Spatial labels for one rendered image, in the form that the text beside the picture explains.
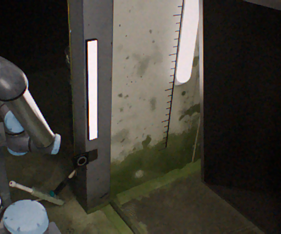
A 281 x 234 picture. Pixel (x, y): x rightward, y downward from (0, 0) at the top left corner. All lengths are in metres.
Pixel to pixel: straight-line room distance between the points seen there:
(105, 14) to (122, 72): 0.37
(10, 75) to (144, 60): 1.18
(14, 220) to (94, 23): 1.05
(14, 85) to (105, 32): 0.91
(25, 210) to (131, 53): 1.11
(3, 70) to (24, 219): 0.54
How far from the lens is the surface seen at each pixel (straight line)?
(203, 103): 1.81
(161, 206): 2.60
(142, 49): 2.11
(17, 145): 1.62
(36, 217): 1.35
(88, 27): 1.88
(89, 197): 2.48
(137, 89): 2.20
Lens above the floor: 1.88
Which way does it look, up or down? 31 degrees down
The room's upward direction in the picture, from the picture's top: 4 degrees clockwise
